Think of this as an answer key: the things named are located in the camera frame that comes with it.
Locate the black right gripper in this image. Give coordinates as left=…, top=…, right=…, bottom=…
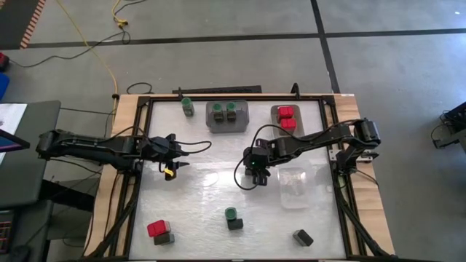
left=242, top=140, right=278, bottom=186

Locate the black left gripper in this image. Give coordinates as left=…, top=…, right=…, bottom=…
left=140, top=132, right=191, bottom=182

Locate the clear plastic bin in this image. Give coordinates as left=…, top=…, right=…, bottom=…
left=278, top=166, right=312, bottom=211

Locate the grey translucent plastic bin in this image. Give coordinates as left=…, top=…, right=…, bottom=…
left=205, top=100, right=250, bottom=134

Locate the white plastic bin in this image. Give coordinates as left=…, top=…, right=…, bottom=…
left=270, top=104, right=305, bottom=138

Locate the long black bar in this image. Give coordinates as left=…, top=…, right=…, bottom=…
left=172, top=85, right=263, bottom=95

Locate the dark laptop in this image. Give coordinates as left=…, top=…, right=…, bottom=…
left=0, top=127, right=31, bottom=154

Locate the white paper sheet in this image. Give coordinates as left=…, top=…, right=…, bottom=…
left=0, top=103, right=28, bottom=164

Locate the blue object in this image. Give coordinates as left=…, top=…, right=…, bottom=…
left=0, top=71, right=11, bottom=102

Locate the keyboard with coloured keys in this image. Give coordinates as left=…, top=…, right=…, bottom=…
left=0, top=210, right=15, bottom=255

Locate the black mat orange striped edge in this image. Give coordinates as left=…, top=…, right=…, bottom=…
left=0, top=0, right=47, bottom=51

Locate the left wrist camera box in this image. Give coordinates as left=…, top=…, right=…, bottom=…
left=151, top=136, right=171, bottom=154

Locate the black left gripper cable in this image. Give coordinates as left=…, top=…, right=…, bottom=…
left=173, top=140, right=213, bottom=156

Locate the silver aluminium mount rail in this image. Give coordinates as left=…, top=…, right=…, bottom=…
left=328, top=148, right=379, bottom=162

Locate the black cable loop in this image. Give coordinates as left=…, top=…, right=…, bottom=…
left=126, top=82, right=154, bottom=95

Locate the black aluminium table frame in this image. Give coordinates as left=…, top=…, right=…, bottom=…
left=82, top=82, right=398, bottom=262

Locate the yellow hanging cable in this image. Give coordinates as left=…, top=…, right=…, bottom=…
left=56, top=0, right=119, bottom=110

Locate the black floor cable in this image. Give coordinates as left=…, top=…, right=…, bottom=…
left=9, top=31, right=132, bottom=69

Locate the yellow cable plug end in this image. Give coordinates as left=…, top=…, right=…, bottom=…
left=111, top=0, right=129, bottom=29

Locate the black equipment with cables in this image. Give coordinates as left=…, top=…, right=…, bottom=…
left=431, top=100, right=466, bottom=150

